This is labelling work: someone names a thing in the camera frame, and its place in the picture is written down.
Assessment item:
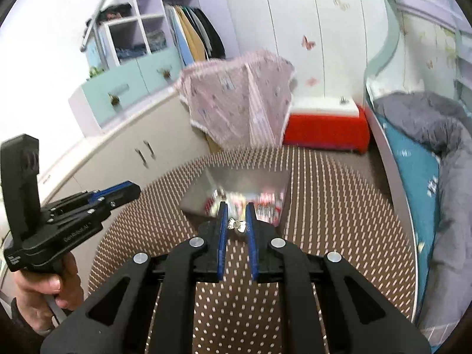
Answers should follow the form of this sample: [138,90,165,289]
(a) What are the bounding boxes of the small silver jewelry piece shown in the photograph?
[228,218,246,234]

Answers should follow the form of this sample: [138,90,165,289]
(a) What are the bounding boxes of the person's left hand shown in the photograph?
[13,253,84,333]

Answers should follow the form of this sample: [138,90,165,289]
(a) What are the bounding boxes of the silver metal tin box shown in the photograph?
[179,167,292,234]

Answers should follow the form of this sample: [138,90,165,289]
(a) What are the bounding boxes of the beige low cabinet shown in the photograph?
[36,89,211,266]

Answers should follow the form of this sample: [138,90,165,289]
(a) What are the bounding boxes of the cardboard box under cloth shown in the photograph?
[205,134,222,153]

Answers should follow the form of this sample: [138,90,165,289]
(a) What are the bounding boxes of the brown polka dot tablecloth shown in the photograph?
[88,147,416,353]

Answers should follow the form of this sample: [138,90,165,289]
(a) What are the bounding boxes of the mint drawer unit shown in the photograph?
[69,47,182,137]

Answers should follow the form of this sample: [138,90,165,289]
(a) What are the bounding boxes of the pink checkered bear cloth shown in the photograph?
[174,50,295,150]

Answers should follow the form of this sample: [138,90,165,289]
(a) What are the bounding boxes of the red storage ottoman white top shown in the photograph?
[283,98,371,154]

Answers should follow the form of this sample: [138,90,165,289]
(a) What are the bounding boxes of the lilac open shelf wardrobe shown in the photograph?
[82,0,241,71]

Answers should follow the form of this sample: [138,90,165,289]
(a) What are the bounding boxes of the hanging clothes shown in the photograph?
[165,4,226,66]

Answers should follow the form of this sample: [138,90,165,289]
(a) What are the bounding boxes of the teal bed sheet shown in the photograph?
[378,116,440,306]

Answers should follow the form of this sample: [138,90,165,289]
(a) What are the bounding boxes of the grey duvet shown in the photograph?
[373,92,471,346]

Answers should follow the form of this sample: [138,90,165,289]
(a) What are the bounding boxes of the white wardrobe doors with butterflies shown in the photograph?
[227,0,387,104]

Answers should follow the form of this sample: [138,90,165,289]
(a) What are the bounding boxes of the mint green bunk bed frame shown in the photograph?
[362,0,472,332]

